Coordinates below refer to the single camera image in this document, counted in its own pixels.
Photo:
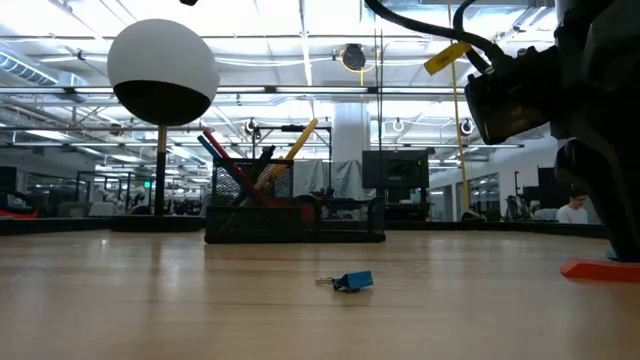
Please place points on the blue sticky note pad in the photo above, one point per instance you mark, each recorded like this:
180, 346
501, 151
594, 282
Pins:
612, 255

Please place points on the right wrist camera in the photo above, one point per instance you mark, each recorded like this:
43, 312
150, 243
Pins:
515, 95

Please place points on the person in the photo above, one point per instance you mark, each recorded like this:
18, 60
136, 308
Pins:
572, 212

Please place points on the blue binder clip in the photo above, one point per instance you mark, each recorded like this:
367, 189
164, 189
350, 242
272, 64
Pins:
355, 281

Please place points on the orange eraser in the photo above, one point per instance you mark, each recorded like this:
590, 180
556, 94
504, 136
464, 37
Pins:
595, 271

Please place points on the grey fabric cover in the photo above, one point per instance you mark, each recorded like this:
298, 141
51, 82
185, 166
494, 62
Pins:
325, 177

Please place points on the black background rig frame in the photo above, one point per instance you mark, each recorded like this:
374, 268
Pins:
292, 128

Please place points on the black monitor on stand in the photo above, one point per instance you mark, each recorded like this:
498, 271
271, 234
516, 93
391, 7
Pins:
395, 170

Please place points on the black mesh desk organizer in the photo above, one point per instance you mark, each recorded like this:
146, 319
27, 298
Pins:
260, 227

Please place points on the red cart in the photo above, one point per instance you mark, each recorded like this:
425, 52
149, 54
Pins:
17, 212

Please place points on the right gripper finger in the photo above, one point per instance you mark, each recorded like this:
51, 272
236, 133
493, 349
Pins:
615, 200

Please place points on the white globe table lamp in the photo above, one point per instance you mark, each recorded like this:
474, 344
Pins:
162, 55

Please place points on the black aluminium table frame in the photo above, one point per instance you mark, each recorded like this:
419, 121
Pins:
60, 224

